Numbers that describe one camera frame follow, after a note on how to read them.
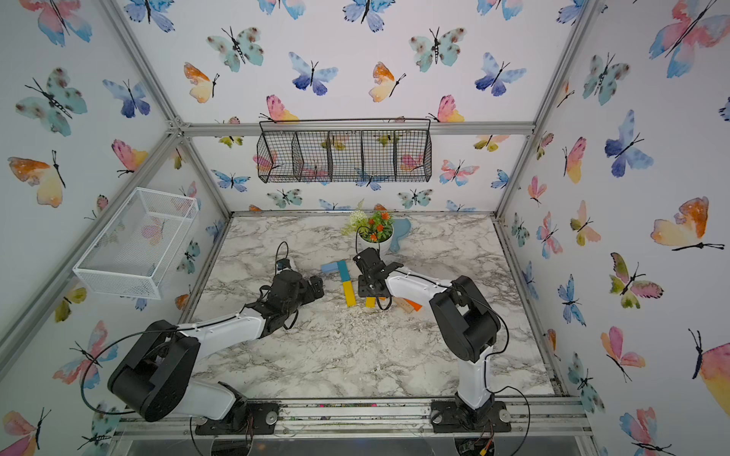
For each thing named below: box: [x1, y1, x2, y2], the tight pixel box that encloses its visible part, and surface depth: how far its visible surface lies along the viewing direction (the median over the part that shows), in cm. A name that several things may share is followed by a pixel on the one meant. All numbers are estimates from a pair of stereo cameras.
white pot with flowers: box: [341, 210, 395, 262], surface depth 99 cm
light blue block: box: [320, 262, 339, 273], surface depth 106 cm
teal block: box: [337, 260, 351, 283], surface depth 105 cm
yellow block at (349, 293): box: [342, 281, 357, 307], surface depth 98 cm
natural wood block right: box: [393, 296, 415, 314], surface depth 95 cm
